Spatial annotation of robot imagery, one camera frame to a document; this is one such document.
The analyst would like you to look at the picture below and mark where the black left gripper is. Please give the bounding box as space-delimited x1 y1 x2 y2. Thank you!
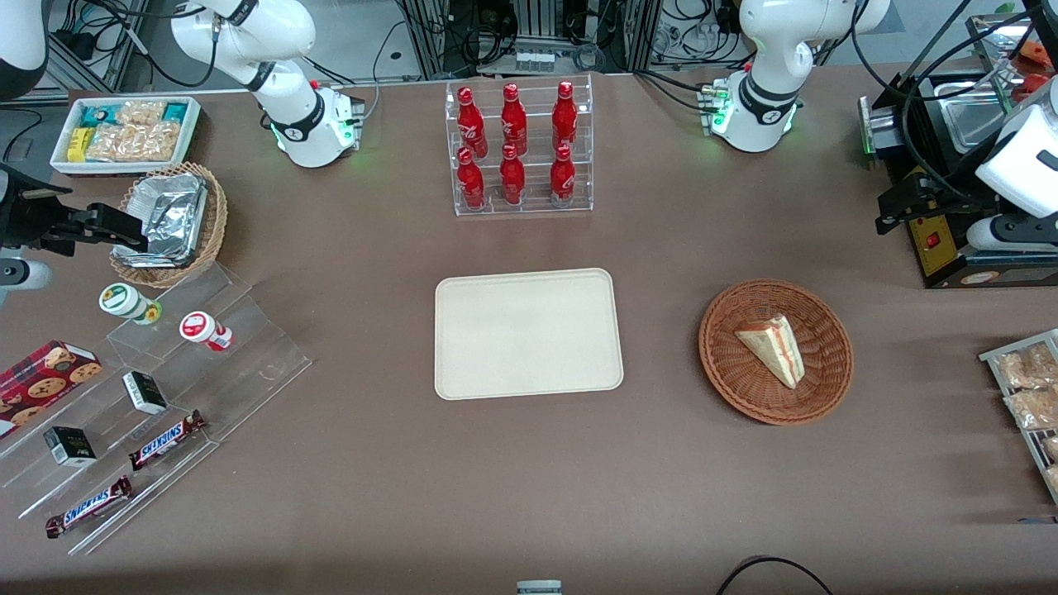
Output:
875 172 998 237

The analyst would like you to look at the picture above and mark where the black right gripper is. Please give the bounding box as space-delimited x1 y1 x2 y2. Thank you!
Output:
0 164 150 256

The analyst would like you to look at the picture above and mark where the triangular sandwich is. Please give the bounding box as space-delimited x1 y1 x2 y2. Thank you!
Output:
734 313 806 391

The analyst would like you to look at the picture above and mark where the light wicker basket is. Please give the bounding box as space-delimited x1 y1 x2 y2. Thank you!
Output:
109 162 229 289

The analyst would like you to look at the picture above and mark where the tray of packaged pastries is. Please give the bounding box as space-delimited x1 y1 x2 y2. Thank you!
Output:
979 328 1058 506

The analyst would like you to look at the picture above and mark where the brown wicker basket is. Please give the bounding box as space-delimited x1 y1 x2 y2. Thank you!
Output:
698 279 855 427

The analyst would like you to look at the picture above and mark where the beige plastic tray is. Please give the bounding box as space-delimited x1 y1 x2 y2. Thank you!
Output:
434 268 625 402

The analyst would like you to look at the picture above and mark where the black food warmer machine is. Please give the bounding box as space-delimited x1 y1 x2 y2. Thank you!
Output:
857 12 1058 291

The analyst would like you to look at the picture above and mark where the green lid yogurt cup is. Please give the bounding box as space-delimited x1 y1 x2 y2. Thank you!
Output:
98 282 163 326

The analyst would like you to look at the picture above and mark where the silver foil container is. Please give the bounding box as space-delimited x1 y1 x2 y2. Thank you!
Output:
131 173 208 217
112 195 203 269

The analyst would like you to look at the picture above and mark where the white rectangular snack bin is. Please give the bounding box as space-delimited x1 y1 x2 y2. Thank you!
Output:
50 96 203 177

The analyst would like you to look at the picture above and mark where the large clear cracker bag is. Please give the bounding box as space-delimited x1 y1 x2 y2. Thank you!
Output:
86 121 180 163

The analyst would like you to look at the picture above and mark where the steel warmer pan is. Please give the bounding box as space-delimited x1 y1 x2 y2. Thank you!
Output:
932 79 1019 158

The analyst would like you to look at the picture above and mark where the small clear cracker bag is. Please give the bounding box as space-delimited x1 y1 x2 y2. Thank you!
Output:
116 100 167 127

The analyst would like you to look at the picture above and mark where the red lid yogurt cup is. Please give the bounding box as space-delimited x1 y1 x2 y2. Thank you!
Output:
179 311 234 353

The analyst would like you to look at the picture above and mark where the red cookie box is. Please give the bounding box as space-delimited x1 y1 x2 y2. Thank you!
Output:
0 340 104 440

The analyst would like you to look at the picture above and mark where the small black carton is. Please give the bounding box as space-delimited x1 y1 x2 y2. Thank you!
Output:
122 371 169 416
43 426 98 468

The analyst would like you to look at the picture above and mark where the red sausage on rack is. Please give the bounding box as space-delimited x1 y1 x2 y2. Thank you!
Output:
1018 40 1058 93

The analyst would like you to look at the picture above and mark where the clear acrylic step shelf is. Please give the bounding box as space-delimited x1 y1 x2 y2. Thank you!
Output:
0 262 313 557

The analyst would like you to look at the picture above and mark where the brown Snickers bar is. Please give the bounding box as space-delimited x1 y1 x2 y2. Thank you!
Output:
45 476 134 540
128 410 207 472

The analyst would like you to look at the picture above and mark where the clear acrylic bottle rack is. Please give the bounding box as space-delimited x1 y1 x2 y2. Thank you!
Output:
444 74 595 217

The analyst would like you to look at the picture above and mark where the red cola bottle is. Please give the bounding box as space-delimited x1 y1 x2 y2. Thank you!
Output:
500 83 529 158
550 144 577 207
551 80 579 154
456 147 486 211
457 86 488 159
498 143 527 207

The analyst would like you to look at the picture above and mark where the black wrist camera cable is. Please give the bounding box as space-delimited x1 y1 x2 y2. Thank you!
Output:
850 0 1036 199

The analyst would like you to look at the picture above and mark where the black table edge cable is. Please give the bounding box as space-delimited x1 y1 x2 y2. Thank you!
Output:
714 555 836 595

